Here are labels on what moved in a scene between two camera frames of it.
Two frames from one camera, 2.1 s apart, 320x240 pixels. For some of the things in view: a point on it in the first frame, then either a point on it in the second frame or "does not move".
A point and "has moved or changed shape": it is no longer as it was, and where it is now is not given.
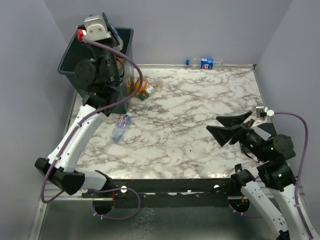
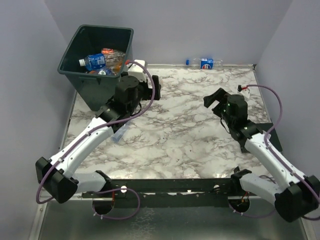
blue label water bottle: [115, 32] has moved or changed shape
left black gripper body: [113, 43] → [146, 93]
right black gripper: [233, 120] → [221, 95]
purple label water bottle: [122, 124] does not move
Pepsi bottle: [204, 63] does not move
